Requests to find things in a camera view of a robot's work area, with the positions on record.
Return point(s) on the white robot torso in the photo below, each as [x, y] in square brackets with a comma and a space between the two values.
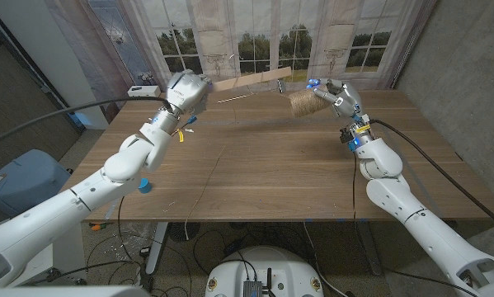
[267, 264]

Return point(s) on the grey table leg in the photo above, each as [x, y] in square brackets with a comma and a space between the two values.
[370, 251]

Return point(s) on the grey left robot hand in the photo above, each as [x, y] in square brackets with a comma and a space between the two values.
[186, 90]

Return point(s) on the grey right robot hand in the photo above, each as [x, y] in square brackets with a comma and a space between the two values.
[341, 99]

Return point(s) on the jute twine spool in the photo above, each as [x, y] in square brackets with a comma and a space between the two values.
[308, 102]

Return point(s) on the black floor fan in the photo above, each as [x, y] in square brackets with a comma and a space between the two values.
[183, 232]

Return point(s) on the white power strip box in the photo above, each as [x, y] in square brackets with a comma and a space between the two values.
[143, 90]

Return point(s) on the blue plastic bin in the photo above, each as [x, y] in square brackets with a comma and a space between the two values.
[20, 181]

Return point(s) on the white table leg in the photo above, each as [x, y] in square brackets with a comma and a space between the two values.
[158, 247]

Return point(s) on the small grey electronics box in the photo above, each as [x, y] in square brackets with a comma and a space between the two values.
[252, 288]

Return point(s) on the white low platform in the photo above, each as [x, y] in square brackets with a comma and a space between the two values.
[67, 257]

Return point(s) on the blue bottle cap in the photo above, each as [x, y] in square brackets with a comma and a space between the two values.
[145, 186]

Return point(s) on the jute twine strand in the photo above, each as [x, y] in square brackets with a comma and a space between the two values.
[207, 181]

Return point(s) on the wooden stick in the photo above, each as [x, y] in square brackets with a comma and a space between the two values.
[250, 79]

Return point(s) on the printed window backdrop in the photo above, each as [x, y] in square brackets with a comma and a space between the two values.
[271, 33]

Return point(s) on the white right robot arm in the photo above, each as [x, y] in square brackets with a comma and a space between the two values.
[415, 214]

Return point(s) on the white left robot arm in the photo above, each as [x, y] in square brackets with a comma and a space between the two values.
[86, 194]

